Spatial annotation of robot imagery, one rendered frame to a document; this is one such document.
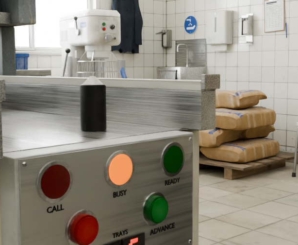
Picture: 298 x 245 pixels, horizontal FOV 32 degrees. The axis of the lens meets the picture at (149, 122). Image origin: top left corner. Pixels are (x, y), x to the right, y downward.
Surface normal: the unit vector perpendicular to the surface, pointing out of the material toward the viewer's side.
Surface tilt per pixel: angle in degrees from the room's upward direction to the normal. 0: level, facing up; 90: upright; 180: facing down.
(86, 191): 90
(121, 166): 90
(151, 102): 90
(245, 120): 90
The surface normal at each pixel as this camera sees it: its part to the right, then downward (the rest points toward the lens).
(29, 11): 0.70, 0.07
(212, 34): -0.75, 0.07
